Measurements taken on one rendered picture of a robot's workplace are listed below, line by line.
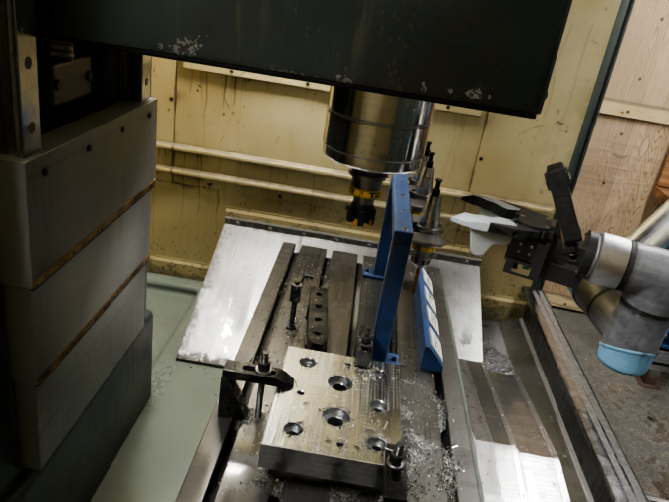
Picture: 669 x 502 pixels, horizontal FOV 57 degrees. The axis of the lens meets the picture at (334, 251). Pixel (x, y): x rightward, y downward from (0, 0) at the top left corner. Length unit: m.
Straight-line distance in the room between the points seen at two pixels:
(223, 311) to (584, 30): 1.35
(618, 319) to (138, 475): 1.04
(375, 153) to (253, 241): 1.25
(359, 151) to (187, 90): 1.24
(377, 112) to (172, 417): 1.03
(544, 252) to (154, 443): 1.02
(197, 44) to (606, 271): 0.64
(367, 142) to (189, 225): 1.39
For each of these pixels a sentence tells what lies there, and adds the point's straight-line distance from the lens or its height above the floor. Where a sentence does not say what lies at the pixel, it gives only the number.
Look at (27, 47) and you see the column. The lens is 0.86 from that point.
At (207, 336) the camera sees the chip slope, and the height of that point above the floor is 0.66.
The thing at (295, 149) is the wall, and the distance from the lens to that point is 2.03.
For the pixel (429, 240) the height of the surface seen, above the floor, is 1.22.
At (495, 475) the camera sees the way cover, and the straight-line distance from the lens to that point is 1.46.
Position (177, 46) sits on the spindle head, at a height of 1.57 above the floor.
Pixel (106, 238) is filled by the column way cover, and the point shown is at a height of 1.21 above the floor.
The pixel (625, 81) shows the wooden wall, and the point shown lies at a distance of 3.75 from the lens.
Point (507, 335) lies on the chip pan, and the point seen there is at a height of 0.66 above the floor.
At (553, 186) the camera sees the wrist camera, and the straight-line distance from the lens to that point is 0.92.
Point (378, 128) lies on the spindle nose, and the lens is 0.88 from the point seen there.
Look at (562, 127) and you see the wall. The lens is 2.06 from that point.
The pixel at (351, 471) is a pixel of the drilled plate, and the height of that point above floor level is 0.97.
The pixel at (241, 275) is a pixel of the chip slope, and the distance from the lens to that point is 1.99.
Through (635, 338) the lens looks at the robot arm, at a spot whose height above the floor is 1.27.
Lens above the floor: 1.68
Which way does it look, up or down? 24 degrees down
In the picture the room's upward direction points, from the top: 9 degrees clockwise
